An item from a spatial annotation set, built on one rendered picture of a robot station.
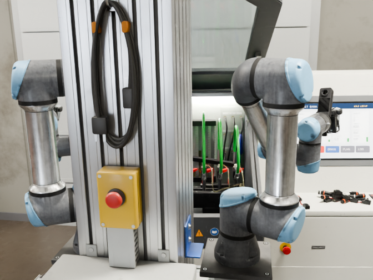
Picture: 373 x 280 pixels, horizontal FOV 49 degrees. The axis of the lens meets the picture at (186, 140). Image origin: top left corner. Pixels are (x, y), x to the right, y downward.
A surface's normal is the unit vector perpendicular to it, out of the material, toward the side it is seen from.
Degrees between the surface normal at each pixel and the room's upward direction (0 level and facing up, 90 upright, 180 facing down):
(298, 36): 90
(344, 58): 90
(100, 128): 90
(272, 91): 90
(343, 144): 76
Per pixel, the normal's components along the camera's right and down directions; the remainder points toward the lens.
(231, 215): -0.57, 0.21
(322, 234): -0.04, 0.25
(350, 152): -0.04, 0.01
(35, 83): 0.28, 0.24
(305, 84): 0.81, 0.00
